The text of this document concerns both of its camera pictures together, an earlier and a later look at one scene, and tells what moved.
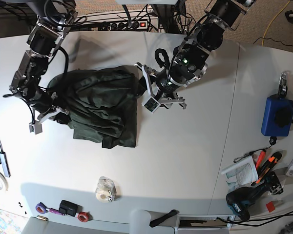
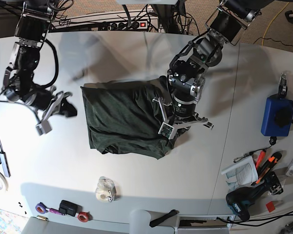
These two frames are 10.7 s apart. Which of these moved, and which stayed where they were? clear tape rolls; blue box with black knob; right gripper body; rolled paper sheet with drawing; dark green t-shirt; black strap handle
Moved: right gripper body; dark green t-shirt
Stayed: blue box with black knob; black strap handle; rolled paper sheet with drawing; clear tape rolls
